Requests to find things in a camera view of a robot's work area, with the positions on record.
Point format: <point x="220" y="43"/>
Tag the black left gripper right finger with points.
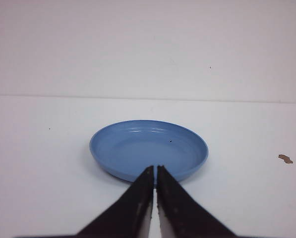
<point x="181" y="216"/>

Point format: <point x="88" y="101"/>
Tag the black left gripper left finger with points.
<point x="129" y="216"/>

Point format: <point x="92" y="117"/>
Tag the blue round plate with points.
<point x="125" y="149"/>

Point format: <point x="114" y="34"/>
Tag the small brown scrap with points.
<point x="285" y="158"/>

